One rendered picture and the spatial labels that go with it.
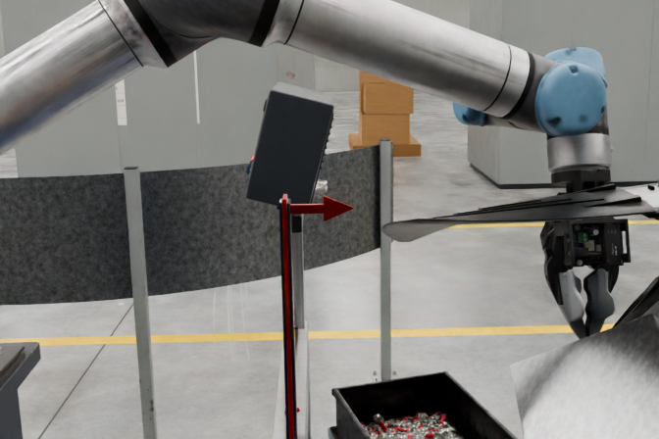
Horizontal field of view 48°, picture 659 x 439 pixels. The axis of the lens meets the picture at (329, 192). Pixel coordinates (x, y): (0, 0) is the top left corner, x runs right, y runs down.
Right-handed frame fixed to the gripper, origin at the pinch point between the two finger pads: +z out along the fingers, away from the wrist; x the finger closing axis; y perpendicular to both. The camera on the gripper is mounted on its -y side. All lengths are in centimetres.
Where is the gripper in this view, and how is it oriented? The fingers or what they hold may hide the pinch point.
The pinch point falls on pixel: (584, 332)
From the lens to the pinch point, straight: 100.7
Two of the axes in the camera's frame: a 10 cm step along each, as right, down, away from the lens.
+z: 0.3, 9.9, -1.0
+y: 0.1, -1.0, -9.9
